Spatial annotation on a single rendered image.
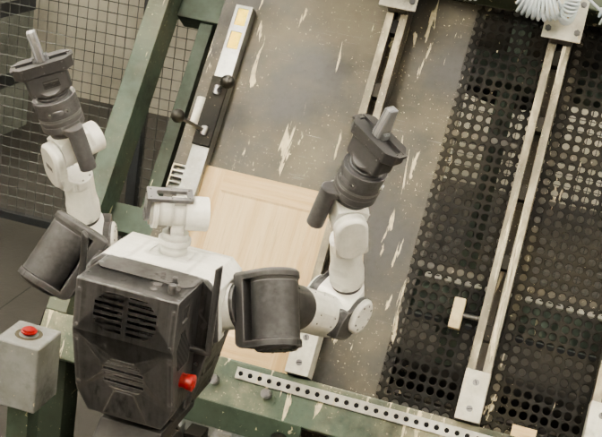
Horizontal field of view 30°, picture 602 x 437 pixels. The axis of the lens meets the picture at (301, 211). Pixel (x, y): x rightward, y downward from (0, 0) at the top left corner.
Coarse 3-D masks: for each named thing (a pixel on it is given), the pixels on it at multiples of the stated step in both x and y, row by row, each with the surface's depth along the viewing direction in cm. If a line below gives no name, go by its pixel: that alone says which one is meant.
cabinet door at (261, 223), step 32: (224, 192) 302; (256, 192) 300; (288, 192) 298; (224, 224) 299; (256, 224) 298; (288, 224) 296; (256, 256) 296; (288, 256) 294; (224, 352) 290; (256, 352) 289; (288, 352) 287
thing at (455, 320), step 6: (456, 300) 282; (462, 300) 282; (456, 306) 282; (462, 306) 282; (456, 312) 282; (462, 312) 282; (450, 318) 282; (456, 318) 281; (450, 324) 281; (456, 324) 281
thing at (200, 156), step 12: (252, 12) 312; (252, 24) 314; (228, 36) 311; (228, 48) 310; (240, 48) 309; (228, 60) 309; (240, 60) 312; (216, 72) 308; (228, 72) 308; (228, 96) 309; (216, 132) 306; (192, 156) 303; (204, 156) 303; (192, 168) 302; (204, 168) 303; (192, 180) 301
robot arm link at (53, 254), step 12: (48, 228) 218; (60, 228) 216; (48, 240) 216; (60, 240) 215; (72, 240) 216; (36, 252) 217; (48, 252) 215; (60, 252) 215; (72, 252) 216; (24, 264) 217; (36, 264) 215; (48, 264) 215; (60, 264) 216; (72, 264) 217; (36, 276) 216; (48, 276) 215; (60, 276) 216; (60, 288) 218
